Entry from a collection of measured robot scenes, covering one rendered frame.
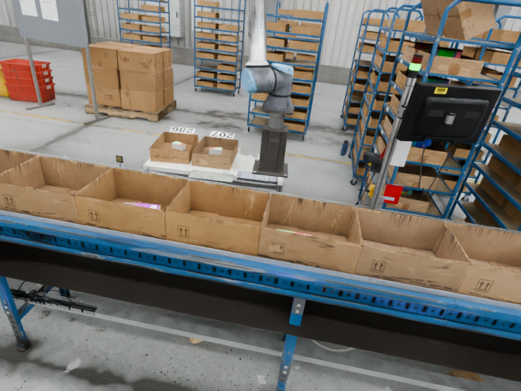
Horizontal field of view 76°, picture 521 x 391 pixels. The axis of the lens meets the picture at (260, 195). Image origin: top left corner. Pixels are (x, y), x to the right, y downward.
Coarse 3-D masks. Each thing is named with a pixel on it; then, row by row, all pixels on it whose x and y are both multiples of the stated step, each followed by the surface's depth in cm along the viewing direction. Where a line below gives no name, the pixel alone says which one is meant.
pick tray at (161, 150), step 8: (160, 136) 264; (168, 136) 273; (176, 136) 273; (184, 136) 273; (192, 136) 273; (152, 144) 245; (160, 144) 265; (168, 144) 272; (192, 144) 252; (152, 152) 240; (160, 152) 240; (168, 152) 240; (176, 152) 239; (184, 152) 239; (152, 160) 243; (160, 160) 243; (168, 160) 243; (176, 160) 242; (184, 160) 242
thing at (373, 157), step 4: (364, 152) 205; (368, 152) 204; (364, 156) 202; (368, 156) 201; (372, 156) 200; (376, 156) 200; (364, 160) 202; (368, 160) 202; (372, 160) 201; (376, 160) 201; (380, 160) 200; (368, 164) 206; (372, 164) 204; (376, 164) 204; (380, 164) 202; (372, 168) 205; (376, 168) 205
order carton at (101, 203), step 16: (112, 176) 164; (128, 176) 163; (144, 176) 162; (160, 176) 160; (80, 192) 141; (96, 192) 153; (112, 192) 166; (128, 192) 168; (144, 192) 166; (160, 192) 165; (176, 192) 163; (80, 208) 140; (96, 208) 139; (112, 208) 137; (128, 208) 136; (144, 208) 134; (160, 208) 164; (96, 224) 143; (112, 224) 141; (128, 224) 140; (144, 224) 138; (160, 224) 137
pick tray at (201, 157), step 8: (200, 144) 261; (208, 144) 275; (216, 144) 274; (224, 144) 274; (232, 144) 273; (192, 152) 240; (200, 152) 264; (208, 152) 266; (224, 152) 269; (232, 152) 270; (192, 160) 241; (200, 160) 241; (208, 160) 240; (216, 160) 239; (224, 160) 239; (232, 160) 247; (216, 168) 243; (224, 168) 242
